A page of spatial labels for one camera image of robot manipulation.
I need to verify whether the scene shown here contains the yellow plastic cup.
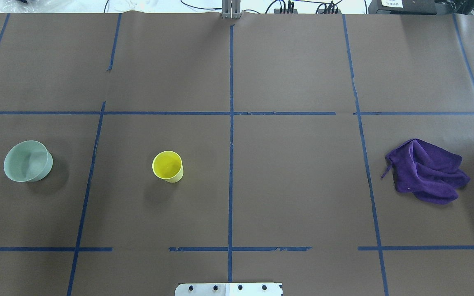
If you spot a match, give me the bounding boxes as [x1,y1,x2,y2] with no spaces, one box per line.
[151,150,183,183]

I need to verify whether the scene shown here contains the purple cloth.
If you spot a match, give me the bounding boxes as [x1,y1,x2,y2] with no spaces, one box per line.
[381,139,471,205]

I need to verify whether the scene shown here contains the light green bowl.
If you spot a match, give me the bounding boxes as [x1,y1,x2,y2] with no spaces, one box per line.
[3,140,54,183]

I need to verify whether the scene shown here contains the black box device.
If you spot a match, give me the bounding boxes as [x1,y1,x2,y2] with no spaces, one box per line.
[367,0,437,15]

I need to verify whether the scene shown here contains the grey aluminium post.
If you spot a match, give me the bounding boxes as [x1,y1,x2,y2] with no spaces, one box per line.
[221,0,242,19]

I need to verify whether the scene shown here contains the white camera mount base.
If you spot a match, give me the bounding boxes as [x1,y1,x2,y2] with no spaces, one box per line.
[174,282,283,296]

